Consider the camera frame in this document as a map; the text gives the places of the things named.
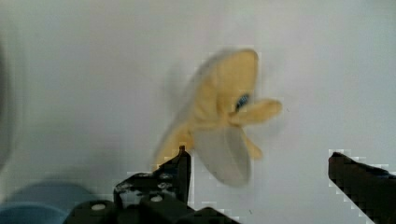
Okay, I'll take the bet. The blue bowl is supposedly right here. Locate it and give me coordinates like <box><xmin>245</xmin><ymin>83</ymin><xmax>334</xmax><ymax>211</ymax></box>
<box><xmin>0</xmin><ymin>181</ymin><xmax>98</xmax><ymax>224</ymax></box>

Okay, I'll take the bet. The plush peeled banana toy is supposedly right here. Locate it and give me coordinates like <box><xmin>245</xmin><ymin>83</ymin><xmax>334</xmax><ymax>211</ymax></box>
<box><xmin>152</xmin><ymin>49</ymin><xmax>283</xmax><ymax>188</ymax></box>

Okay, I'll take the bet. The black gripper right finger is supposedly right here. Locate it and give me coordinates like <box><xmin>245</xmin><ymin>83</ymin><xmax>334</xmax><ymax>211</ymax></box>
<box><xmin>328</xmin><ymin>152</ymin><xmax>396</xmax><ymax>224</ymax></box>

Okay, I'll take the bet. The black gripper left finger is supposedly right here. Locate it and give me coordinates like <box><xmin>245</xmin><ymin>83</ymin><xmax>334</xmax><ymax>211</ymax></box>
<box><xmin>113</xmin><ymin>146</ymin><xmax>191</xmax><ymax>208</ymax></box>

